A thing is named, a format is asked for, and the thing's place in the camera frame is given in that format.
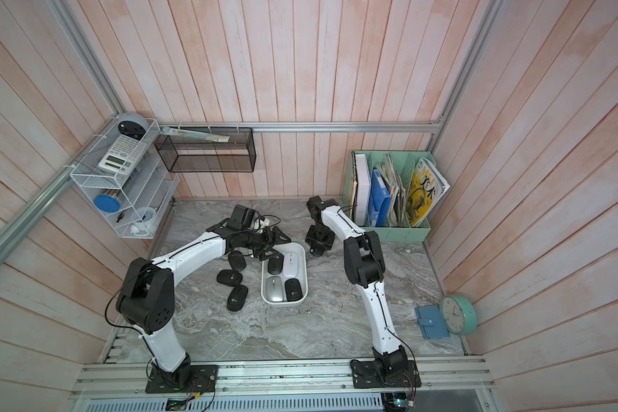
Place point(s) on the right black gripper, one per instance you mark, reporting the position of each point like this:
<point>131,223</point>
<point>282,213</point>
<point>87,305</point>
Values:
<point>325,244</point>

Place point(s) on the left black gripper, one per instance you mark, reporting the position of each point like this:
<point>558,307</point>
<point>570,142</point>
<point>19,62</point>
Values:
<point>269,242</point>

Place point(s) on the black mouse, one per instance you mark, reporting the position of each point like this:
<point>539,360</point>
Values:
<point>237,261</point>
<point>275,265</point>
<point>237,298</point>
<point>229,278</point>
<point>293,290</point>

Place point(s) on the silver mouse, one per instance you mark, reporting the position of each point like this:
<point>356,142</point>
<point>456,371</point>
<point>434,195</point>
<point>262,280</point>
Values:
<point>274,289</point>

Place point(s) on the white mouse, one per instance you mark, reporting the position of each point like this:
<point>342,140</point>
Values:
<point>291,265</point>

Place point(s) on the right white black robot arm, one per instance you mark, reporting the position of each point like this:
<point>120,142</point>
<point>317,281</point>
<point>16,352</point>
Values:
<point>364,266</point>

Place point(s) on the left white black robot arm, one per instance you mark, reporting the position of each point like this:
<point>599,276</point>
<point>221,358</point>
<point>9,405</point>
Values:
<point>146,300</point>

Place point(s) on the white storage box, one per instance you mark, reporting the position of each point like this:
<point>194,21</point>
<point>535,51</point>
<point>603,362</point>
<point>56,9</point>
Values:
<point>284,280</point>

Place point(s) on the green file organizer box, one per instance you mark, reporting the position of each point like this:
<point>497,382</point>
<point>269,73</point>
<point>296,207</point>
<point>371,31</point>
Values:
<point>404,163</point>

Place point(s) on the blue folder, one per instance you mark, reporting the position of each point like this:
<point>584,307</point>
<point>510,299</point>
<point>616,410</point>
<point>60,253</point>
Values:
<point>379,200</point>

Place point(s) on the white book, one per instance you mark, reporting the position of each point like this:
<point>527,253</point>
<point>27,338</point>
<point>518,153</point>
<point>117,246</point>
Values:
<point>363,180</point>

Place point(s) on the papers in organizer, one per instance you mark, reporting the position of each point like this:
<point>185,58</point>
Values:
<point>394,185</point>

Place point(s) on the ruler on basket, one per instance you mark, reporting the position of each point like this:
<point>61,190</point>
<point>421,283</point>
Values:
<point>194,134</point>

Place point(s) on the black mesh basket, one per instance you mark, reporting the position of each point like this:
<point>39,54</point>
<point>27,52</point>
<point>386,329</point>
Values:
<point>184,155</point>

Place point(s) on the yellow magazine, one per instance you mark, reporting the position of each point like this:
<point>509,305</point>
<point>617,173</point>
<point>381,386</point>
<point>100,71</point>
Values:
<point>427,187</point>

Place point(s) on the blue wallet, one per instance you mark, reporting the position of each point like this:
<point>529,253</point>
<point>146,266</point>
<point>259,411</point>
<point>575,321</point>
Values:
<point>431,322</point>

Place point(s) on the blue lid container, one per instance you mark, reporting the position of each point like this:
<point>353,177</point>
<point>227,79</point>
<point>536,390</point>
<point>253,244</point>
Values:
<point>108,201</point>

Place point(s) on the green round clock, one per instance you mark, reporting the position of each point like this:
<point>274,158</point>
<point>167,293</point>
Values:
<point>459,315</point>

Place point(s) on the white calculator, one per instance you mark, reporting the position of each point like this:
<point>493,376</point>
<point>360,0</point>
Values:
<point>123,156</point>

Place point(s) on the white round speaker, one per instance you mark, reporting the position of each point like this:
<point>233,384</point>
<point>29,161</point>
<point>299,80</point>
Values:
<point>133,125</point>

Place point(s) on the white wire shelf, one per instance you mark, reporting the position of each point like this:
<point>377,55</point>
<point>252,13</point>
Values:
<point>149,185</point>

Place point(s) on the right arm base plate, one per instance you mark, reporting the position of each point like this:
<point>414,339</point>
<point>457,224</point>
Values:
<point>365,375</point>

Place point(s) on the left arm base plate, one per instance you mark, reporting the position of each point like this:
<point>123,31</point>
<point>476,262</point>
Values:
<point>188,378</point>

